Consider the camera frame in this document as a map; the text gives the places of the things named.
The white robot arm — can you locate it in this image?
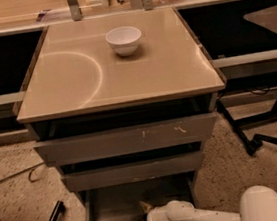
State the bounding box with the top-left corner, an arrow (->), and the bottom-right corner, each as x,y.
141,185 -> 277,221

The grey top drawer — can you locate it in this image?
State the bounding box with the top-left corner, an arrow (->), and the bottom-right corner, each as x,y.
35,112 -> 216,166

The white ceramic bowl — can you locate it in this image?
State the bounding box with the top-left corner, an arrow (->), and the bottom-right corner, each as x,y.
105,26 -> 142,57

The grey drawer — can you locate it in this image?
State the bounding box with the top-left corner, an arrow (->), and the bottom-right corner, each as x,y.
35,112 -> 216,166
61,150 -> 203,192

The grey middle drawer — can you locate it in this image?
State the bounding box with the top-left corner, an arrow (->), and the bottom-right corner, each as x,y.
61,150 -> 203,192

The metal post left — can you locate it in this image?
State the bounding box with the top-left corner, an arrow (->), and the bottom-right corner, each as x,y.
67,0 -> 82,21

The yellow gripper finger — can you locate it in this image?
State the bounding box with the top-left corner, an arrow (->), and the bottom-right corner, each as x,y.
140,201 -> 154,213

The beige top drawer cabinet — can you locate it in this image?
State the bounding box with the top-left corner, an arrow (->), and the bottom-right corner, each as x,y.
2,1 -> 232,146

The open bottom drawer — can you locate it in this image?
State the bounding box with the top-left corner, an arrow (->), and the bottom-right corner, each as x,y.
85,173 -> 197,221

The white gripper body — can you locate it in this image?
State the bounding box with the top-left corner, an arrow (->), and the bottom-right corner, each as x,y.
147,206 -> 169,221

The cable on floor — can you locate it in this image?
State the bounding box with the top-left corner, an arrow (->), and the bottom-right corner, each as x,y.
0,161 -> 48,188

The black desk frame right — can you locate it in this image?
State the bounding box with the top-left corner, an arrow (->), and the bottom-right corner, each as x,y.
216,100 -> 277,156

